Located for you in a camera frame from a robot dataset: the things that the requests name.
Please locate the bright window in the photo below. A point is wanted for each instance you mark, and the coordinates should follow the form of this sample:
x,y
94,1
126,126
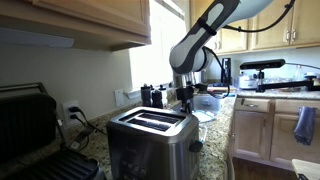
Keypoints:
x,y
146,50

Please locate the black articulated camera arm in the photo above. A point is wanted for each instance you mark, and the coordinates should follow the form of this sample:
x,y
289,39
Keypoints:
x,y
283,85

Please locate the light blue plate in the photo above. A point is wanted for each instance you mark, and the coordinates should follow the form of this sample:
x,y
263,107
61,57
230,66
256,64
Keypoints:
x,y
205,116

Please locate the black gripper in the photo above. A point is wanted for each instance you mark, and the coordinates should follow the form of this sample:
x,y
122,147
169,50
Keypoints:
x,y
185,93

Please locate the wooden upper cabinet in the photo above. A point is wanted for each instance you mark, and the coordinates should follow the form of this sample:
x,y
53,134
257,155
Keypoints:
x,y
83,16

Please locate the black stereo camera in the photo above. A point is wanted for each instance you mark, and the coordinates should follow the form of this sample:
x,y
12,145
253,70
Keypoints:
x,y
263,64

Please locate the silver cooking pot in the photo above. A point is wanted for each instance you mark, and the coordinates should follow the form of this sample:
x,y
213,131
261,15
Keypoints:
x,y
247,83

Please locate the small light table top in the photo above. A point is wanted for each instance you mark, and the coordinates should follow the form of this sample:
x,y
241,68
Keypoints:
x,y
306,166

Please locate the blue hanging dish towel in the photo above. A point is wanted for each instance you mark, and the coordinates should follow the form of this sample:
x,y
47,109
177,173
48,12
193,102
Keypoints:
x,y
305,126

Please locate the clear salt mill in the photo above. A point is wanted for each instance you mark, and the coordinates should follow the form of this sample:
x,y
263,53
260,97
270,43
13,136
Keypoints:
x,y
163,93

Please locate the clear glass bottle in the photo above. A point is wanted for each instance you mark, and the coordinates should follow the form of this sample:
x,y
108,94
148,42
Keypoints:
x,y
298,72

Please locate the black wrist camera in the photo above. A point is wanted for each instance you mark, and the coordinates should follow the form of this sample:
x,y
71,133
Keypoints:
x,y
203,88

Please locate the tall black pepper mill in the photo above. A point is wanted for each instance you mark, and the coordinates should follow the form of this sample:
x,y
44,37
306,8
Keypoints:
x,y
146,95

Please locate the short black pepper mill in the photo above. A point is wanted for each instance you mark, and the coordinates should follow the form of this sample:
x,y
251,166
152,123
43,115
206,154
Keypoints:
x,y
157,99

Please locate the wooden base cabinets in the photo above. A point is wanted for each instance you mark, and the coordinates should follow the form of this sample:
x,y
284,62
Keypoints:
x,y
253,133

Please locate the white wall outlet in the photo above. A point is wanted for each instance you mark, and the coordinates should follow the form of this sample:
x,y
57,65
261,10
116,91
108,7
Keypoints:
x,y
66,122

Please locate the stainless steel two-slot toaster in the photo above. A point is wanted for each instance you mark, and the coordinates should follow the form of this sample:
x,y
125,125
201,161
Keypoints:
x,y
150,146

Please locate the steel kitchen sink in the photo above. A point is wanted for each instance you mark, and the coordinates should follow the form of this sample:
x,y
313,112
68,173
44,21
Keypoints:
x,y
213,104

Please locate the black panini grill press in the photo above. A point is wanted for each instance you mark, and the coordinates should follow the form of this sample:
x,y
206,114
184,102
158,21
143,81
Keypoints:
x,y
26,126

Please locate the white switch plate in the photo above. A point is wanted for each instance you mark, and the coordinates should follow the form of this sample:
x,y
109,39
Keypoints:
x,y
119,98

